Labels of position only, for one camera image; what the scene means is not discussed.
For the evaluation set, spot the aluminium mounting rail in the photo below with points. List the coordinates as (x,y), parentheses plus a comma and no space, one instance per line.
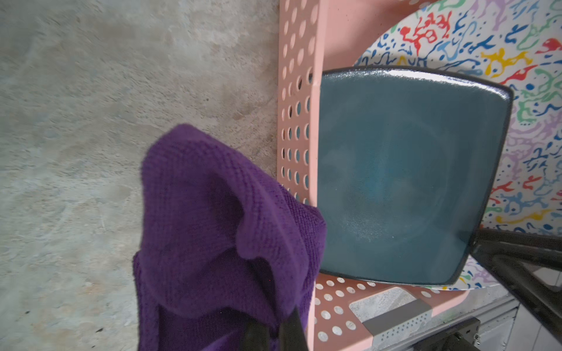
(486,328)

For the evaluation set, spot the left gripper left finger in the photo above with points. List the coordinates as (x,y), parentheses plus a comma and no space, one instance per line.
(256,337)

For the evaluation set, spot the colourful squiggle pattern plate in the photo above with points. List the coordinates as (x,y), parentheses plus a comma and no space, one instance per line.
(515,43)

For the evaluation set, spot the dark teal square plate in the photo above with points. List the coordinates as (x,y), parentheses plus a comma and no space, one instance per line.
(406,163)

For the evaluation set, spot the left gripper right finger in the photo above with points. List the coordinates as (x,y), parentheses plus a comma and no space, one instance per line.
(291,334)

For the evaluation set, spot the purple microfibre cloth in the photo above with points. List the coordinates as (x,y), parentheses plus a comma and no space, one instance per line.
(223,244)

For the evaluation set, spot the pink perforated plastic basket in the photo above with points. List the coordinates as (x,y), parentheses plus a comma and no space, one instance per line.
(314,36)

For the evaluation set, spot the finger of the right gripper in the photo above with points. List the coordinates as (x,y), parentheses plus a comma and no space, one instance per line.
(506,254)

